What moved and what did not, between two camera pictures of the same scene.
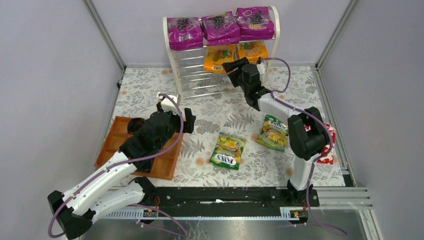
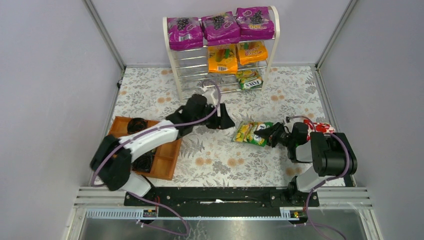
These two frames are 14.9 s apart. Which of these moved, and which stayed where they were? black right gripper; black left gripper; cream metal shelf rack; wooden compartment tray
Moved: black left gripper; black right gripper
Stayed: cream metal shelf rack; wooden compartment tray
